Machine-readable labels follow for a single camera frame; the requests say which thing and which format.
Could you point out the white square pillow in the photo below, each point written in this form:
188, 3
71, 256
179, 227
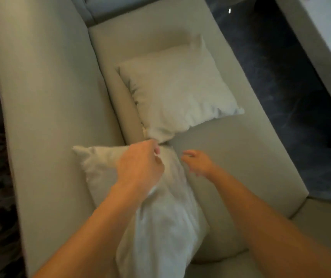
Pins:
179, 92

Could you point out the grey sofa cushion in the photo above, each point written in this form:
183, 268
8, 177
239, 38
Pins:
107, 7

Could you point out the person's right fingers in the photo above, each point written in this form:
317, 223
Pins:
190, 159

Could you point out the person's right hand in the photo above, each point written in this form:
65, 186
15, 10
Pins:
204, 165

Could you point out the person's left forearm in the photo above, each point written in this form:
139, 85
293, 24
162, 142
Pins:
93, 231

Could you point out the person's right forearm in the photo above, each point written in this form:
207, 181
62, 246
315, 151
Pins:
263, 228

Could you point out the person's left fingers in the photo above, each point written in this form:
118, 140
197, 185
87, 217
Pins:
156, 148

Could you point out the person's left hand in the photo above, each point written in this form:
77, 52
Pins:
138, 169

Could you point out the beige fabric sofa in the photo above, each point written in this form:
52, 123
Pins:
52, 112

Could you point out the white low table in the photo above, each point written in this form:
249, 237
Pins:
324, 40

